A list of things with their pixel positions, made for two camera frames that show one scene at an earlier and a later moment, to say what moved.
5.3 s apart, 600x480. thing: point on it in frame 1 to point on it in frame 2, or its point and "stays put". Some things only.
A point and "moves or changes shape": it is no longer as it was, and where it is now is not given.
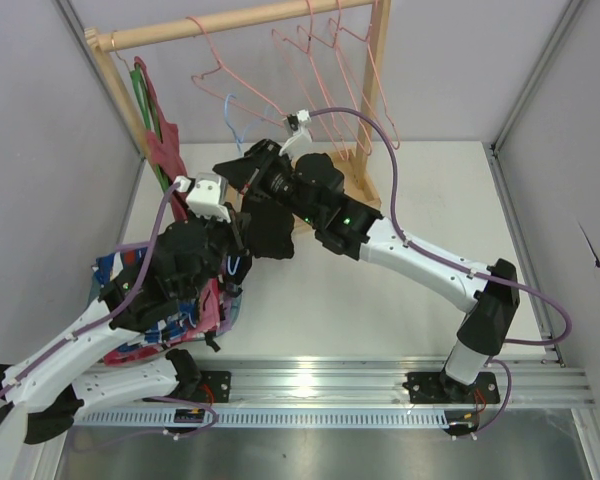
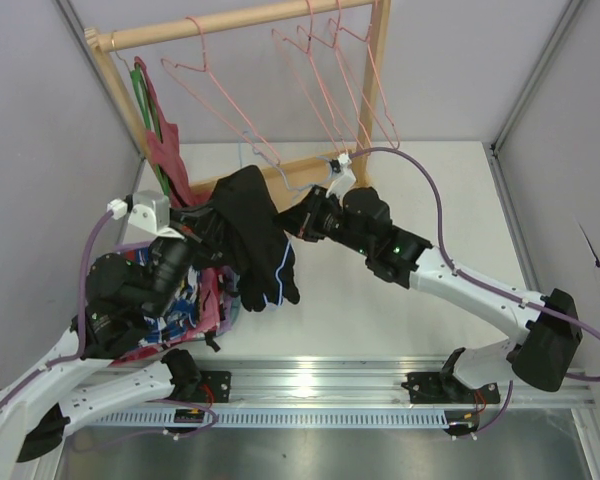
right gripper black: x=260 y=166 to x=303 y=218
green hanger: x=150 y=117 stays put
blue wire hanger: x=239 y=142 moves or changes shape
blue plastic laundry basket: x=212 y=311 stays put
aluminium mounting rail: x=388 y=383 stays put
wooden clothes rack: x=355 y=176 stays put
